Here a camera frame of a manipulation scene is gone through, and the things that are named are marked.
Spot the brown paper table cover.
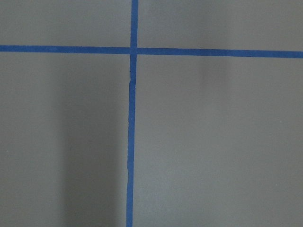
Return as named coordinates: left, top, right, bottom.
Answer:
left=0, top=0, right=303, bottom=227

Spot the blue tape vertical line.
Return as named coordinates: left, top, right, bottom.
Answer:
left=126, top=0, right=138, bottom=227

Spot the blue tape horizontal line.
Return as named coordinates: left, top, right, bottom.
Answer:
left=0, top=45, right=303, bottom=59

